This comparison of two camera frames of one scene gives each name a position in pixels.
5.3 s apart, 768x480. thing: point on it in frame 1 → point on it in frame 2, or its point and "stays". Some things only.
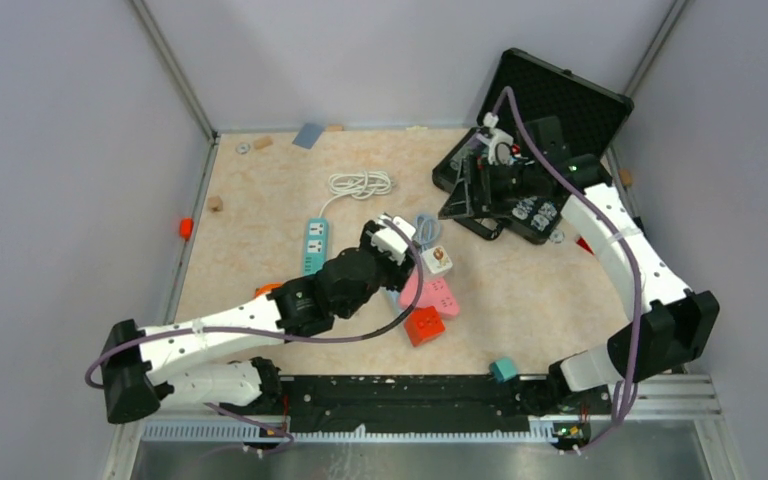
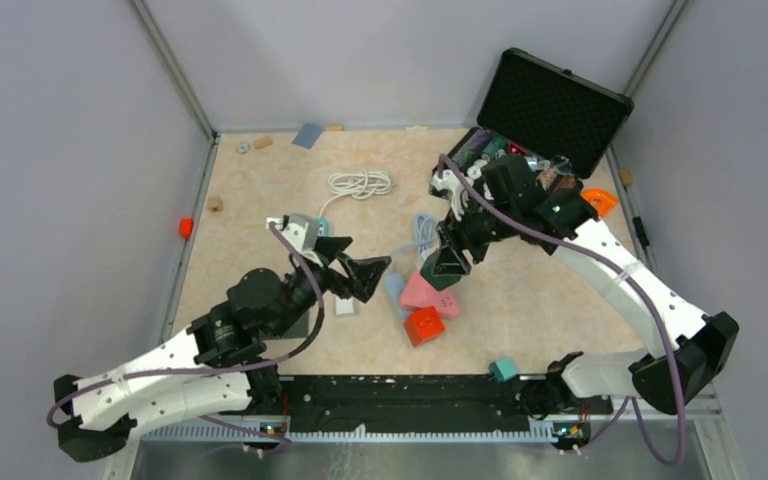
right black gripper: (475, 172) → (461, 232)
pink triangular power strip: (435, 292) stays
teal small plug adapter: (503, 370) stays
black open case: (542, 136) stays
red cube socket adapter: (423, 325) stays
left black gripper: (397, 272) → (366, 274)
